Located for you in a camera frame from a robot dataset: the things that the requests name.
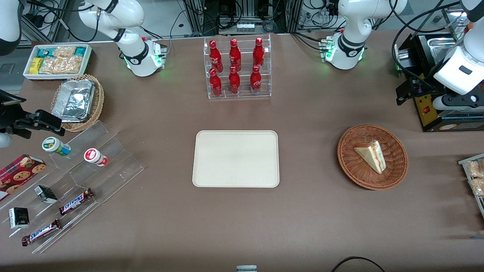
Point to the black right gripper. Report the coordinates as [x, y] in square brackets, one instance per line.
[8, 118]

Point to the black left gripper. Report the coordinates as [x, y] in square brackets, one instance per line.
[426, 87]

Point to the triangular sandwich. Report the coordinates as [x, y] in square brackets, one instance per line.
[372, 155]

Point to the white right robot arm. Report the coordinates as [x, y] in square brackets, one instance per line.
[128, 15]

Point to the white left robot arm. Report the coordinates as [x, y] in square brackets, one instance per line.
[355, 22]

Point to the pale wicker basket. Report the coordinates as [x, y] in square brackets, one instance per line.
[96, 109]

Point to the round brown wicker basket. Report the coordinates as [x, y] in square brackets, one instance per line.
[397, 151]

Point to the grey metal snack tray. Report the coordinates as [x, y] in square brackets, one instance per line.
[463, 161]

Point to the beige plastic tray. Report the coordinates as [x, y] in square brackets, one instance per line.
[236, 158]

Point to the green lidded cup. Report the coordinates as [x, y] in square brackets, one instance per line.
[55, 146]

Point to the black food display case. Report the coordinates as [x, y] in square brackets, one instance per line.
[425, 113]

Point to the aluminium foil container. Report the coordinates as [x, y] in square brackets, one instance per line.
[73, 100]

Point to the white rectangular snack bin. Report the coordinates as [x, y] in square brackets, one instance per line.
[28, 75]

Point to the steel food pan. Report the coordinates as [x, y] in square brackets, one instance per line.
[442, 47]

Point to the red plaid cookie box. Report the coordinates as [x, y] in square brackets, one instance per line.
[19, 175]

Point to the yellow snack pack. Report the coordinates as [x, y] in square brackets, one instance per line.
[36, 65]

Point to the clear cracker bag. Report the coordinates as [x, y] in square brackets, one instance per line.
[475, 169]
[60, 65]
[64, 51]
[478, 187]

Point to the red lidded cup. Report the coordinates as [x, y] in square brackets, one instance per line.
[94, 156]

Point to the small black carton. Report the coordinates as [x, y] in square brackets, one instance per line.
[19, 218]
[45, 193]

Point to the teal snack pack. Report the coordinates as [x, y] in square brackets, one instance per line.
[80, 50]
[45, 52]

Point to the Snickers chocolate bar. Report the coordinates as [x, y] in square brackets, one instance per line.
[75, 201]
[41, 232]

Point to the clear acrylic step shelf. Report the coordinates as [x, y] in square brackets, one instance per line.
[49, 215]
[113, 166]

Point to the red cola bottle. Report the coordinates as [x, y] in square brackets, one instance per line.
[215, 84]
[258, 53]
[255, 80]
[215, 56]
[234, 81]
[235, 56]

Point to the clear acrylic bottle rack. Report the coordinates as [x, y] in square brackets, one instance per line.
[244, 92]

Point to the white power strip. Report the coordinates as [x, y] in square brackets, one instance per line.
[245, 26]

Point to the small grey device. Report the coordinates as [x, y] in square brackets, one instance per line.
[246, 268]

